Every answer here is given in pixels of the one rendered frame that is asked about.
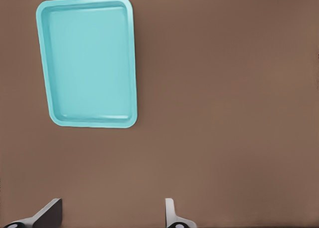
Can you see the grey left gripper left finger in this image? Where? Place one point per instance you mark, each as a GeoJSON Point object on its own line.
{"type": "Point", "coordinates": [46, 216]}

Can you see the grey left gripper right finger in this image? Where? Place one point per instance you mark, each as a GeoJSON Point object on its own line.
{"type": "Point", "coordinates": [172, 215]}

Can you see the turquoise rectangular tray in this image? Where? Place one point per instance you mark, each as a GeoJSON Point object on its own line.
{"type": "Point", "coordinates": [88, 63]}

